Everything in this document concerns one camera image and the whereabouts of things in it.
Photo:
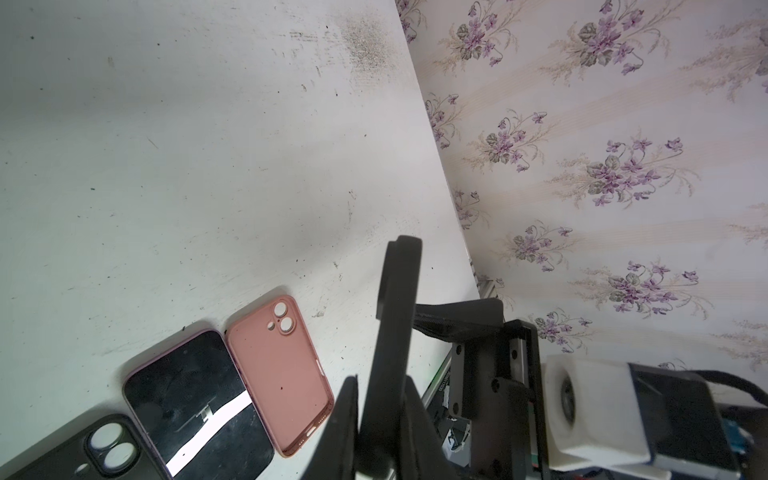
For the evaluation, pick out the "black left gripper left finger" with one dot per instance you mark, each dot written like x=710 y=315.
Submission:
x=334 y=456

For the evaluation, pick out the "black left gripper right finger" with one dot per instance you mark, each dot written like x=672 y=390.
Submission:
x=420 y=456

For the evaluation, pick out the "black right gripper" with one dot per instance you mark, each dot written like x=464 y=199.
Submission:
x=496 y=384

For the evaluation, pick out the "black phone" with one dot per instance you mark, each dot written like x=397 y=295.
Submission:
x=378 y=435

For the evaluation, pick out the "pink phone case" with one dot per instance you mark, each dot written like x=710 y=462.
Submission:
x=279 y=366

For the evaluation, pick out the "black phone case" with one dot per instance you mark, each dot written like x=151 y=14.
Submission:
x=111 y=448

